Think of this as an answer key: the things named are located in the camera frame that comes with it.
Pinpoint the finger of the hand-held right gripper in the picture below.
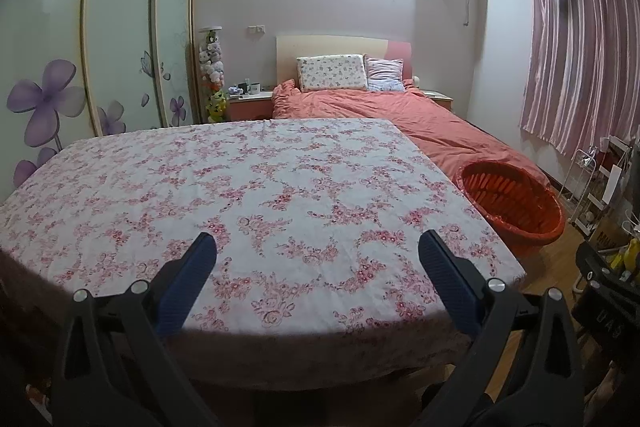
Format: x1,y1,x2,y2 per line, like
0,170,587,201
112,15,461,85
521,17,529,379
575,241,640,305

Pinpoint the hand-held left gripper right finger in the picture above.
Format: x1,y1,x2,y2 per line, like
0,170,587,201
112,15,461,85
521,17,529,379
417,229,586,427

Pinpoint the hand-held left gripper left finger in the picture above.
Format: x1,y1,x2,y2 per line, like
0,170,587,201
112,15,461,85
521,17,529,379
50,232,236,427

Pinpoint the orange plastic laundry basket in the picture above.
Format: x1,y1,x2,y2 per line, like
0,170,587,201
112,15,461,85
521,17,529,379
456,161,567,260

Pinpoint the brown paper bag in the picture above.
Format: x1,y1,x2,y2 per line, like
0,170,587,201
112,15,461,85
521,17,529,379
590,217,631,253

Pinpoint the yellow bag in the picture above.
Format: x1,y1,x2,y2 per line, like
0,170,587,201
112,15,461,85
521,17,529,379
607,239,640,280

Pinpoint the white shelf cart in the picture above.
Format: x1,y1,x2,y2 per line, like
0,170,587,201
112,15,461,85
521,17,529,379
580,137,631,238

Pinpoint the pink floral tablecloth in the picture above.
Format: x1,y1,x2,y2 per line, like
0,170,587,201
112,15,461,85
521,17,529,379
0,118,527,383

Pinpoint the bed with pink duvet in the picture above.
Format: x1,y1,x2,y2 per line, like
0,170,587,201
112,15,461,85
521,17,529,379
271,79,556,198

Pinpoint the pink nightstand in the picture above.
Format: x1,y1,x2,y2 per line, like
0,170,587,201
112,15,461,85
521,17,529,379
422,89,454,112
227,91,275,122

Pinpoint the pink satin curtain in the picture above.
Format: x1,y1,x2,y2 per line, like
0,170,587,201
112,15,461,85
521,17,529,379
519,0,640,158

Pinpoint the column of plush toys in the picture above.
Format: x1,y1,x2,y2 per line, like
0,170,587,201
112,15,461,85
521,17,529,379
197,27,228,124

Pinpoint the pink striped pillow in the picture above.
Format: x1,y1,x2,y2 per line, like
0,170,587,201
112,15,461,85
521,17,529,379
363,54,406,92

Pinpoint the white floral pillow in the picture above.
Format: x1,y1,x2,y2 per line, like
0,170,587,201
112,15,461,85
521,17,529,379
296,53,368,92

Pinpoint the sliding wardrobe with purple flowers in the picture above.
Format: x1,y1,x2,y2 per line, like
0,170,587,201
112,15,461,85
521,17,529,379
0,0,197,202

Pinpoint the beige and pink headboard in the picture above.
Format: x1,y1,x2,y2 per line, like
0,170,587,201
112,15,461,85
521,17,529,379
276,35,414,92

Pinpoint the white wire rack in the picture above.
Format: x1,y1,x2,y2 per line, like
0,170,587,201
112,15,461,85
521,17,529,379
557,147,598,228

